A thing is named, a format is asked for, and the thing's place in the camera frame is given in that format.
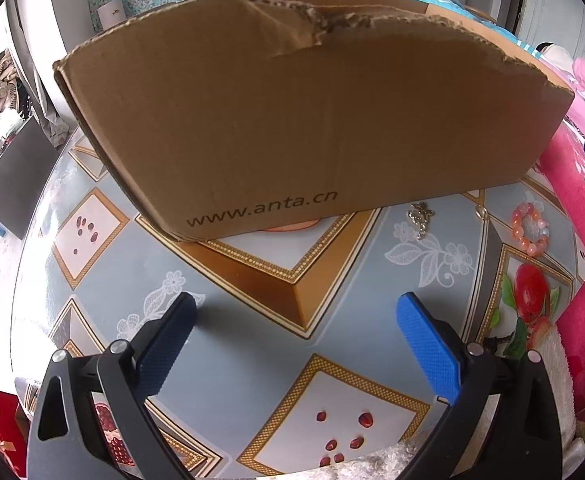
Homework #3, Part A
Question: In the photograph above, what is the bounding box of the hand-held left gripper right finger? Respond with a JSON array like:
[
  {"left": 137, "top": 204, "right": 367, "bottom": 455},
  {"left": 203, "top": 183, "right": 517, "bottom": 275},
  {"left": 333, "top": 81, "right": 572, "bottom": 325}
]
[{"left": 396, "top": 291, "right": 563, "bottom": 480}]

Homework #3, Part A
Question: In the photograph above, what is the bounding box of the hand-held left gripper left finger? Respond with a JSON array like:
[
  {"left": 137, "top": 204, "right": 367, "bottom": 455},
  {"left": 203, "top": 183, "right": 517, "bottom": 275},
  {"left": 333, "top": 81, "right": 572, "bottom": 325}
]
[{"left": 26, "top": 291, "right": 198, "bottom": 480}]

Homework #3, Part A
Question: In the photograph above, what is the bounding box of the pink bead bracelet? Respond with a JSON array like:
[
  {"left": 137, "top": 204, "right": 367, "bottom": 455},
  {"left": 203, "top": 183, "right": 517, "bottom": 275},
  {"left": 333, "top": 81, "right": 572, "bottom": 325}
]
[{"left": 511, "top": 201, "right": 549, "bottom": 257}]

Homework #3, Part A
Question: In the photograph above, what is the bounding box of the gold metal chain ornament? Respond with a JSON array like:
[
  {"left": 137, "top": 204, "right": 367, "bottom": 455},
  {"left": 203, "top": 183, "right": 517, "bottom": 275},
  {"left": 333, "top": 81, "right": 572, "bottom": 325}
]
[{"left": 407, "top": 201, "right": 434, "bottom": 241}]

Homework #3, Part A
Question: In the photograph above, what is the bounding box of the brown cardboard box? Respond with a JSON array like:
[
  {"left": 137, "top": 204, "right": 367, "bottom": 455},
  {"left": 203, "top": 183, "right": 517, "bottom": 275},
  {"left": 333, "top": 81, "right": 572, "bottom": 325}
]
[{"left": 52, "top": 0, "right": 576, "bottom": 243}]

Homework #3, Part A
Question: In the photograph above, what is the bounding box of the pink blanket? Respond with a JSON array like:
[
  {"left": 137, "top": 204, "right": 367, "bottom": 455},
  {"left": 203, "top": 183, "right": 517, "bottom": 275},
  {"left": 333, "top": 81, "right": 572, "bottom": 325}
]
[{"left": 537, "top": 105, "right": 585, "bottom": 411}]

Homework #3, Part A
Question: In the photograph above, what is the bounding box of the fruit-print tablecloth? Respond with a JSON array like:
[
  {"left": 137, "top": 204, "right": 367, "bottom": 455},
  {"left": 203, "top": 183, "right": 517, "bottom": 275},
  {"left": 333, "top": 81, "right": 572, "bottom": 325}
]
[{"left": 10, "top": 110, "right": 585, "bottom": 476}]

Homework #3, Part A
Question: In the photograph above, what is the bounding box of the white fluffy cloth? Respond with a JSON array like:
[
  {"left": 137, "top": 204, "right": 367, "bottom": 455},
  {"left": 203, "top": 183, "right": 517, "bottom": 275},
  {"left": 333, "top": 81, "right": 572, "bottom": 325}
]
[{"left": 537, "top": 330, "right": 585, "bottom": 461}]

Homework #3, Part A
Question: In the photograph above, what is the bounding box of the red gift bag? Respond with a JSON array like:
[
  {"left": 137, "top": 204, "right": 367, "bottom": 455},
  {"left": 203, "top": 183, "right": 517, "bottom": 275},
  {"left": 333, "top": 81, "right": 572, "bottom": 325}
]
[{"left": 0, "top": 386, "right": 28, "bottom": 478}]

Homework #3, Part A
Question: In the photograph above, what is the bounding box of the grey cabinet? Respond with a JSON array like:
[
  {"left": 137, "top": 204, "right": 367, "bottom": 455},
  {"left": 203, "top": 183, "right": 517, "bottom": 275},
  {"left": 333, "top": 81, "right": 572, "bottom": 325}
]
[{"left": 0, "top": 115, "right": 60, "bottom": 241}]

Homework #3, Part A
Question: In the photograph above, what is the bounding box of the white paper roll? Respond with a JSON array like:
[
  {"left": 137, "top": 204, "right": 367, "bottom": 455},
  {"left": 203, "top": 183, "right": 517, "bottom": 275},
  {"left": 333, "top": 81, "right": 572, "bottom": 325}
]
[{"left": 97, "top": 2, "right": 126, "bottom": 31}]

